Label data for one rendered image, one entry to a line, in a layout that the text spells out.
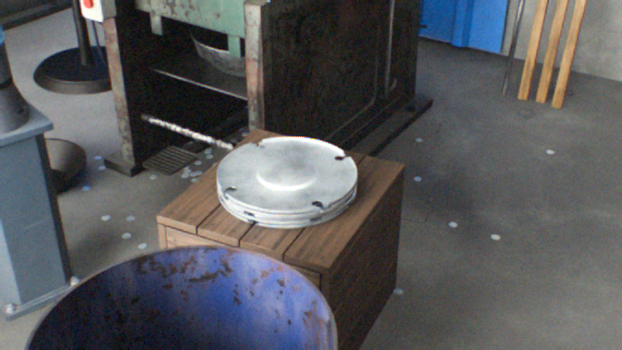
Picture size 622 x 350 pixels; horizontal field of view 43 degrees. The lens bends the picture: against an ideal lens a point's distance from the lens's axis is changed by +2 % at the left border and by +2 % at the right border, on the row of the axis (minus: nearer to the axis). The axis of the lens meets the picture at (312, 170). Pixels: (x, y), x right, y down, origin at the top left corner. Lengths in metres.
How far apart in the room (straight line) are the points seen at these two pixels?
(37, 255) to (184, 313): 0.63
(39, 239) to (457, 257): 1.01
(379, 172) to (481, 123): 1.03
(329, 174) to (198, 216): 0.28
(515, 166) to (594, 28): 0.80
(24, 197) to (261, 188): 0.54
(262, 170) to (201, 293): 0.38
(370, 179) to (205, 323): 0.51
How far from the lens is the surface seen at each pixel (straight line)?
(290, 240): 1.48
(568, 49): 2.78
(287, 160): 1.64
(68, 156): 2.45
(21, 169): 1.77
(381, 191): 1.63
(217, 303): 1.33
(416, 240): 2.08
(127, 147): 2.35
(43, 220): 1.85
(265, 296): 1.28
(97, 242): 2.13
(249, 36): 1.87
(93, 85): 2.90
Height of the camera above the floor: 1.24
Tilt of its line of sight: 32 degrees down
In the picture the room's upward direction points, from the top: straight up
